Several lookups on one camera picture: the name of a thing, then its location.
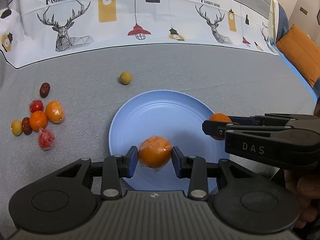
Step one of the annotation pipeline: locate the small orange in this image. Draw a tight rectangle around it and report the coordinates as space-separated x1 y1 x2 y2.
209 113 232 140

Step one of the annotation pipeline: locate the dark red jujube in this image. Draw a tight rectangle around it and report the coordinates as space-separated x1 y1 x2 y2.
39 82 50 98
22 117 33 135

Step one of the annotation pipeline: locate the person's right hand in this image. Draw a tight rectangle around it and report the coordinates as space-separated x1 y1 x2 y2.
285 170 319 229

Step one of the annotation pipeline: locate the blue round plate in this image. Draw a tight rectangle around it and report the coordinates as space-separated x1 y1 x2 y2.
108 90 229 194

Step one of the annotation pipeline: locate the wrapped red cherry tomato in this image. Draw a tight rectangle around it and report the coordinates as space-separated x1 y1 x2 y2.
38 128 55 151

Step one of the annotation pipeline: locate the orange cushion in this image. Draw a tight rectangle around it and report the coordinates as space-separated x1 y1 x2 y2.
276 24 320 88

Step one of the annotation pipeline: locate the small orange mandarin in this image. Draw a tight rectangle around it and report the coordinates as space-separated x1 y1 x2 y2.
29 111 48 132

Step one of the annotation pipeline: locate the yellow-green longan left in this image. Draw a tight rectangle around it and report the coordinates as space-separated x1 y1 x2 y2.
11 120 22 136

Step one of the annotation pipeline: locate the wrapped orange kumquat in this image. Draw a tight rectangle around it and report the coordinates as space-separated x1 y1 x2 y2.
46 101 65 124

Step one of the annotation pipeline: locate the blue sofa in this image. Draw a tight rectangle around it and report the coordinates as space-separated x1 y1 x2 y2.
276 6 319 98

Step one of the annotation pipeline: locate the yellow-green longan near plate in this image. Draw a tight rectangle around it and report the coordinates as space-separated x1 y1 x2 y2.
119 72 132 85

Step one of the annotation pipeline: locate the grey printed deer cloth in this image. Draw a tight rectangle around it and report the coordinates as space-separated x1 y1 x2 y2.
0 0 318 240

